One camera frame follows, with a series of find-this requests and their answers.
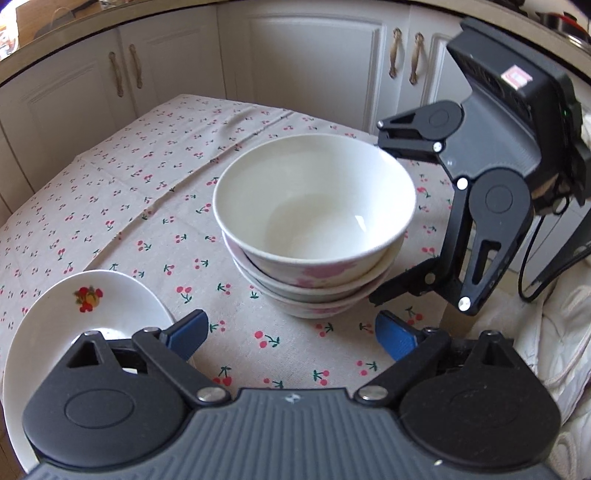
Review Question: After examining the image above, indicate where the grey kitchen countertop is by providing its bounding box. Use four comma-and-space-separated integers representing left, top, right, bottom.
0, 0, 591, 86

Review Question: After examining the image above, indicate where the black cable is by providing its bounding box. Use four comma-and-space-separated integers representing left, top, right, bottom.
518, 203, 560, 304

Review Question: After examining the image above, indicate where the white quilted garment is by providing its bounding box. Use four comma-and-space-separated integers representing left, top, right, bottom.
508, 258, 591, 480

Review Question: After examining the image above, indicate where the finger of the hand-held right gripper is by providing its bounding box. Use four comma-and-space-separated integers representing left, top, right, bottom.
368, 187, 512, 316
376, 107, 458, 181

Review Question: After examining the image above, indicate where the white bowl with pink flowers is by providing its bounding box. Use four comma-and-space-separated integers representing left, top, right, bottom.
212, 134, 417, 288
223, 231, 407, 305
233, 256, 398, 320

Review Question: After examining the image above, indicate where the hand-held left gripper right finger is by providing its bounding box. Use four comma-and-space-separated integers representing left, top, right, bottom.
355, 310, 539, 407

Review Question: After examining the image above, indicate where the bronze cabinet handle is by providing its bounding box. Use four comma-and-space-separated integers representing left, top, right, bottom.
409, 32, 426, 85
108, 52, 124, 97
389, 28, 403, 78
128, 44, 144, 89

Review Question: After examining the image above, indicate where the white cabinet door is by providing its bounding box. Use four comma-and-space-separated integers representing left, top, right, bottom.
247, 9, 407, 134
117, 4, 220, 121
406, 9, 467, 116
0, 23, 122, 204

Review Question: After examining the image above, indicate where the white plate with fruit print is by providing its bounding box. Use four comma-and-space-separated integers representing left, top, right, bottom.
1, 270, 177, 469

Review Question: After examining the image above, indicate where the cherry print tablecloth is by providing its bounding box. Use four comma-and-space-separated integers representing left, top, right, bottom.
0, 93, 472, 400

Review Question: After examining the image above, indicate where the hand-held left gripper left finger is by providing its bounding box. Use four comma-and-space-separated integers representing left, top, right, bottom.
58, 309, 232, 408

